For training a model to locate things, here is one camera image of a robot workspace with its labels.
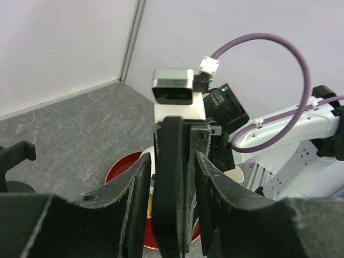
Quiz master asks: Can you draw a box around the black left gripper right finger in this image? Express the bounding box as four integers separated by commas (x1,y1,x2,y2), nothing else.
204,160,343,257

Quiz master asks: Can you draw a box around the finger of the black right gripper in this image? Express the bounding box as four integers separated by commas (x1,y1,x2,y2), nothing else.
153,121,163,188
182,121,214,254

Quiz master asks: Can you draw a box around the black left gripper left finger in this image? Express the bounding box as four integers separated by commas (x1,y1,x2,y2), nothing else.
1,154,151,257

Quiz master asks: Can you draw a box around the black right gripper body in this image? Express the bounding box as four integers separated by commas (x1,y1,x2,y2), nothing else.
206,118,231,172

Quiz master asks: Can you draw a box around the black smartphone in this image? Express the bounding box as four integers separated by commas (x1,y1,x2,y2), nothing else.
152,116,183,257

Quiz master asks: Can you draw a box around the black phone stand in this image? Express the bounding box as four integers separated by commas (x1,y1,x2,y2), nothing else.
1,140,37,193

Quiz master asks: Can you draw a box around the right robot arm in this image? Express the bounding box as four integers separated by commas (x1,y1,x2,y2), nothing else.
152,85,343,257

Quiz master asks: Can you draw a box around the white paper plate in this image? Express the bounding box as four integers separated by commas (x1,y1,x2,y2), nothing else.
140,146,155,193

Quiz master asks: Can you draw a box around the light blue mug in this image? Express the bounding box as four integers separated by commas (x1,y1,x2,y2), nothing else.
224,166,245,183

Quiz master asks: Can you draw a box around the yellow sponge cloth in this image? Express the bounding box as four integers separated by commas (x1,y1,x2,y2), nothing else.
147,187,154,219

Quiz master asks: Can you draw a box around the red round tray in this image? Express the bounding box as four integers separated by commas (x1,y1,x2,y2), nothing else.
105,151,200,250

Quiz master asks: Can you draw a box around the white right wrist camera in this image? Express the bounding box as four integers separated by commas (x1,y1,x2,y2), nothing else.
152,56,220,123

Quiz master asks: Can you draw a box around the right aluminium frame post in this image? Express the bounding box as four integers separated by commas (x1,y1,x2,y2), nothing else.
118,0,146,83

